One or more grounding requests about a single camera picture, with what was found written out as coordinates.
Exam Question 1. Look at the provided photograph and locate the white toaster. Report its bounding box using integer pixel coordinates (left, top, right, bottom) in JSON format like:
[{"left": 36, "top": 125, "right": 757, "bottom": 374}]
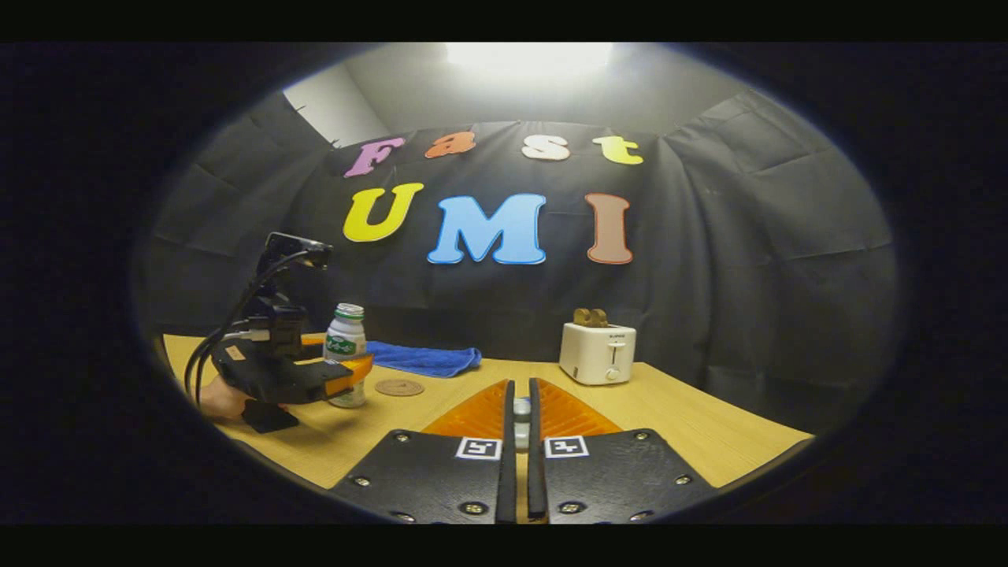
[{"left": 559, "top": 321, "right": 637, "bottom": 386}]

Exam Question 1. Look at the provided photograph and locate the black cable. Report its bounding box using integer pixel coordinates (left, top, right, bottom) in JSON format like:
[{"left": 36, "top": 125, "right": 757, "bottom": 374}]
[{"left": 183, "top": 250, "right": 316, "bottom": 406}]

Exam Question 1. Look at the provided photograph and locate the ceiling light panel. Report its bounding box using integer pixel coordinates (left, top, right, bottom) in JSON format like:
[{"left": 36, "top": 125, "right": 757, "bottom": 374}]
[{"left": 445, "top": 43, "right": 615, "bottom": 80}]

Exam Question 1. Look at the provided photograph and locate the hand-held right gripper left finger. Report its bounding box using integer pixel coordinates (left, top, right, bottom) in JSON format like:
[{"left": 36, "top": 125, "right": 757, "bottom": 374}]
[{"left": 329, "top": 380, "right": 517, "bottom": 524}]

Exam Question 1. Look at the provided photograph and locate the blue towel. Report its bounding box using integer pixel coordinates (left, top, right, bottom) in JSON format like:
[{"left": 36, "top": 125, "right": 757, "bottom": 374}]
[{"left": 364, "top": 340, "right": 483, "bottom": 379}]

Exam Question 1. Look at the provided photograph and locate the white water bottle green label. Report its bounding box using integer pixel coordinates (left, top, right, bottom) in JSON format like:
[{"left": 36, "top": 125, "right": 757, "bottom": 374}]
[{"left": 324, "top": 303, "right": 368, "bottom": 409}]

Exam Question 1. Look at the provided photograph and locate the grey cable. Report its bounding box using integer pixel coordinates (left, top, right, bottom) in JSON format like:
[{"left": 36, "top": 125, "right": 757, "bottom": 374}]
[{"left": 193, "top": 329, "right": 272, "bottom": 395}]

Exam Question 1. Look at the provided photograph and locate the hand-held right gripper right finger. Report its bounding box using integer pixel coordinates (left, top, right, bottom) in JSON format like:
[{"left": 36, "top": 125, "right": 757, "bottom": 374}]
[{"left": 528, "top": 378, "right": 717, "bottom": 522}]

